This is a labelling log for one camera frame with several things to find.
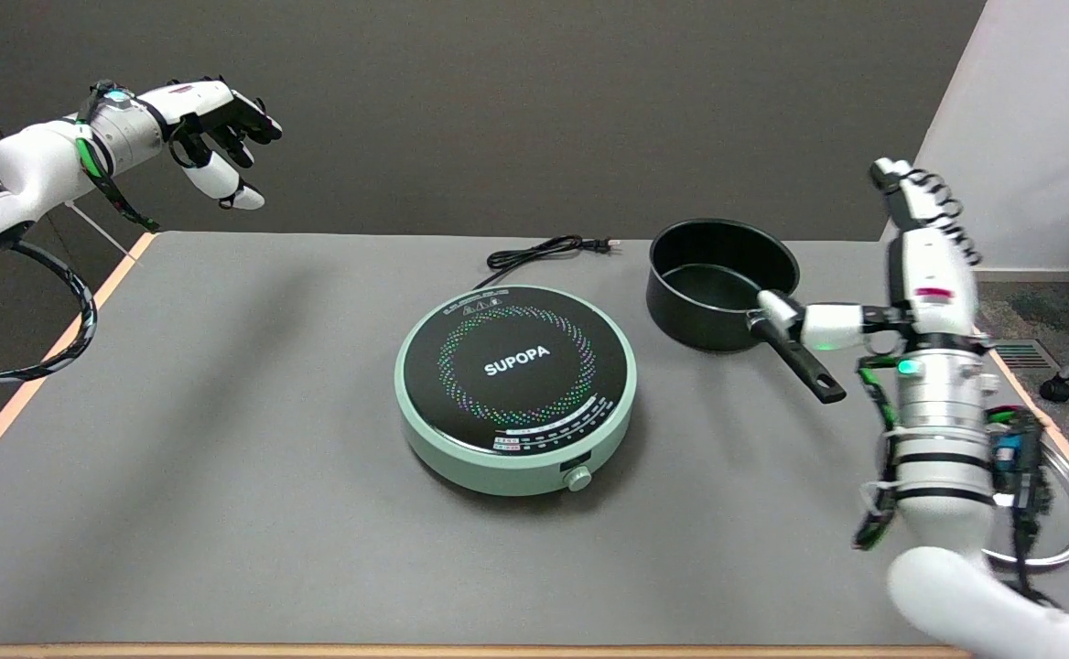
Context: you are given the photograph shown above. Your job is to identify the grey table mat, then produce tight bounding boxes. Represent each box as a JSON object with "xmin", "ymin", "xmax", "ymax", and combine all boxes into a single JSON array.
[{"xmin": 0, "ymin": 231, "xmax": 1069, "ymax": 648}]

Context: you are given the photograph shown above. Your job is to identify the green black left wrist cable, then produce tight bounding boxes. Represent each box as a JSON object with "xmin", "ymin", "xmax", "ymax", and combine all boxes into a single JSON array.
[{"xmin": 74, "ymin": 80, "xmax": 162, "ymax": 232}]

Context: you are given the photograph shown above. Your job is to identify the green black wrist cable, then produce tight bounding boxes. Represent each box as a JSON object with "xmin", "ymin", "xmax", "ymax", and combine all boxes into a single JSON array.
[
  {"xmin": 852, "ymin": 352, "xmax": 903, "ymax": 552},
  {"xmin": 74, "ymin": 80, "xmax": 162, "ymax": 232}
]

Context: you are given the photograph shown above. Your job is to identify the green round induction cooker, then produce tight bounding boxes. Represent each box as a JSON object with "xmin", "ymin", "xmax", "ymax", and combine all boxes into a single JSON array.
[{"xmin": 394, "ymin": 285, "xmax": 638, "ymax": 498}]

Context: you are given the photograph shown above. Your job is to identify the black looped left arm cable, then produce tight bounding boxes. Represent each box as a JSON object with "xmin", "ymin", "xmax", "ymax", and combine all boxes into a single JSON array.
[{"xmin": 0, "ymin": 240, "xmax": 99, "ymax": 386}]

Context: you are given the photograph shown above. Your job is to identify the green black right wrist cable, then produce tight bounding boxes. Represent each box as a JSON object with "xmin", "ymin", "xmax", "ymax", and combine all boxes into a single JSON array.
[{"xmin": 852, "ymin": 352, "xmax": 903, "ymax": 552}]

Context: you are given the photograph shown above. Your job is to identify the black cooker power cord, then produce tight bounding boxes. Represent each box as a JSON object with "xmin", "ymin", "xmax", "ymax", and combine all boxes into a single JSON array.
[{"xmin": 472, "ymin": 234, "xmax": 616, "ymax": 292}]

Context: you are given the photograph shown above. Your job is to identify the black saucepan with handle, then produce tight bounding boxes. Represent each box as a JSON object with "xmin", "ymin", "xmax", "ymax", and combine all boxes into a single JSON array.
[{"xmin": 646, "ymin": 218, "xmax": 848, "ymax": 405}]

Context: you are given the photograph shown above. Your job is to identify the metal floor vent grille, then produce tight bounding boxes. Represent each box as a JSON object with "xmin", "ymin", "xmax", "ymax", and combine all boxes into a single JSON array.
[{"xmin": 990, "ymin": 339, "xmax": 1063, "ymax": 372}]

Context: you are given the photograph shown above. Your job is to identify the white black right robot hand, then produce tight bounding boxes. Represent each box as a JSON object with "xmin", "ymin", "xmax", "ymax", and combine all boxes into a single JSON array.
[{"xmin": 756, "ymin": 157, "xmax": 990, "ymax": 355}]

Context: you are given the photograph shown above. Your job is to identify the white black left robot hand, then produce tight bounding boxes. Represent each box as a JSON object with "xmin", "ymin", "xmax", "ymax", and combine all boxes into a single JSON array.
[{"xmin": 144, "ymin": 76, "xmax": 285, "ymax": 212}]

